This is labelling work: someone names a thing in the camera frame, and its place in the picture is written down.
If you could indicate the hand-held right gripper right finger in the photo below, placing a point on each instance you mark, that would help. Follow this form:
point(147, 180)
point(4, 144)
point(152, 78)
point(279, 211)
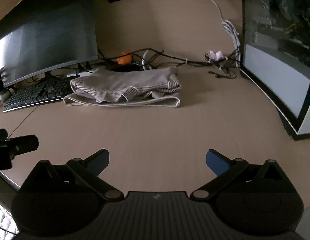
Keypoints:
point(216, 162)

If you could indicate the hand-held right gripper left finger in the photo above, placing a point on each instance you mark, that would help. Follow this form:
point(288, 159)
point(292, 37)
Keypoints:
point(98, 162)

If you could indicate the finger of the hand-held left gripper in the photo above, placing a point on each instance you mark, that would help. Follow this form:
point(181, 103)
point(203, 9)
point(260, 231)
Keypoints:
point(24, 143)
point(0, 135)

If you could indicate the striped beige garment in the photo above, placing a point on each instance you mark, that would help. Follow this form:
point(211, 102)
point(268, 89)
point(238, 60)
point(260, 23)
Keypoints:
point(125, 85)

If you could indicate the black keyboard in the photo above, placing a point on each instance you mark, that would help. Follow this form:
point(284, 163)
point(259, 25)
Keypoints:
point(37, 92)

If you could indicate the white quilted mattress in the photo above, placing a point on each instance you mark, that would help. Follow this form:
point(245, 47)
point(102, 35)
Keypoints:
point(3, 217)

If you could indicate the white power strip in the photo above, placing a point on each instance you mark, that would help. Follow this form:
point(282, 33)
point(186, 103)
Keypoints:
point(82, 73)

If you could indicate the black power adapter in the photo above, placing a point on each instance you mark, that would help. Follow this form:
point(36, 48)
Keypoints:
point(125, 68)

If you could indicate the orange toy figure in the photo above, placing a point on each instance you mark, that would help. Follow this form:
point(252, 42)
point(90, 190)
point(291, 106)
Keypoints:
point(123, 58)

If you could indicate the curved computer monitor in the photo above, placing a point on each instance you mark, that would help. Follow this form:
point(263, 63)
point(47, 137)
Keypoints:
point(47, 37)

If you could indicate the glass-sided computer case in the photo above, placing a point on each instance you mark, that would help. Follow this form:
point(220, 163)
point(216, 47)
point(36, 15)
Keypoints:
point(277, 62)

